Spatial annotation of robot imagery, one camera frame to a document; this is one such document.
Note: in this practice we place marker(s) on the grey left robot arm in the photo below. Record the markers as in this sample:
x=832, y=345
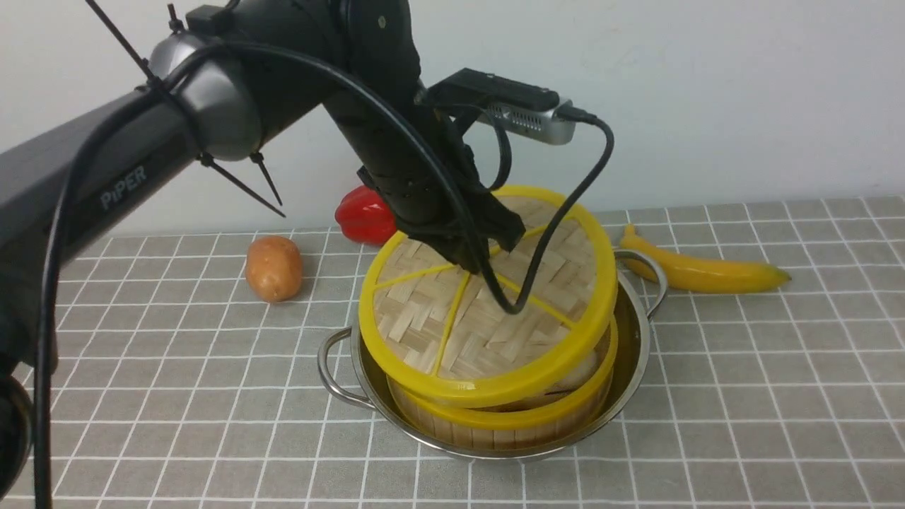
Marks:
x=220, y=87

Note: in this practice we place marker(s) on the yellow bamboo steamer basket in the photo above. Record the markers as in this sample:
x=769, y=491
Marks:
x=536, y=420

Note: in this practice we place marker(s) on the stainless steel pot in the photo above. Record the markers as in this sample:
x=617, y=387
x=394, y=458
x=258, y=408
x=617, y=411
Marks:
x=634, y=331

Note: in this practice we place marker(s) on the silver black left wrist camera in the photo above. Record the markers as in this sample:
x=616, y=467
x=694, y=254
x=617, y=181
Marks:
x=508, y=106

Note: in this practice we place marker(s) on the red bell pepper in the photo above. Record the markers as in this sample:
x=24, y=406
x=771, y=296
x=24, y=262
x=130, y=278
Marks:
x=364, y=217

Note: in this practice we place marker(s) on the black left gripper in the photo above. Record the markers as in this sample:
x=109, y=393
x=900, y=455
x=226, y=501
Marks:
x=413, y=193

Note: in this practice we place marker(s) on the yellow bamboo steamer lid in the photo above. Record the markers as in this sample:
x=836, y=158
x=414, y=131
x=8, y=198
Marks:
x=437, y=330

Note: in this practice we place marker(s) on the grey checked tablecloth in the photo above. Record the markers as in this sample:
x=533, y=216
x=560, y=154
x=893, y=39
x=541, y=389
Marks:
x=176, y=388

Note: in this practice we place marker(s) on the yellow banana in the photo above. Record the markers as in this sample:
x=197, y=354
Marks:
x=706, y=275

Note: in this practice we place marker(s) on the brown potato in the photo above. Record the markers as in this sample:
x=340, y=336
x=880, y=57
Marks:
x=274, y=268

